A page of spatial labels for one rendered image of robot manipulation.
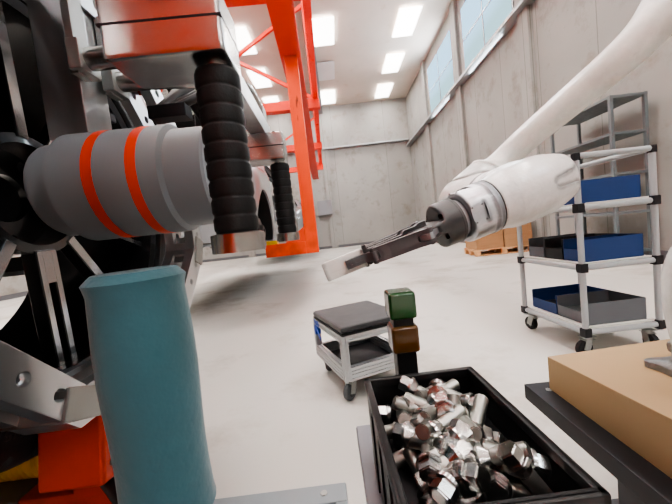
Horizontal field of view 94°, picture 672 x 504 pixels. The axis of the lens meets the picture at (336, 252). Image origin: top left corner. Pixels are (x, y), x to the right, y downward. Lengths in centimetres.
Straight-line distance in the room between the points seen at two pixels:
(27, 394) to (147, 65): 30
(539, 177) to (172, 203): 52
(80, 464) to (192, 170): 36
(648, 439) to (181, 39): 87
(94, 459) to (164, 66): 42
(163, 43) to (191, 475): 38
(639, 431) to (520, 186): 50
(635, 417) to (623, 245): 136
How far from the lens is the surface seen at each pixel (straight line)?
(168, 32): 31
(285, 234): 59
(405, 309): 47
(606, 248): 204
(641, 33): 81
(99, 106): 56
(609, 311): 209
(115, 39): 32
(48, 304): 58
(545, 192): 59
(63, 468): 53
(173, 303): 34
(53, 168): 49
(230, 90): 29
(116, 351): 35
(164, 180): 42
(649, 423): 81
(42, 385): 42
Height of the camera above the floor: 76
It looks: 4 degrees down
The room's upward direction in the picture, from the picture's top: 6 degrees counter-clockwise
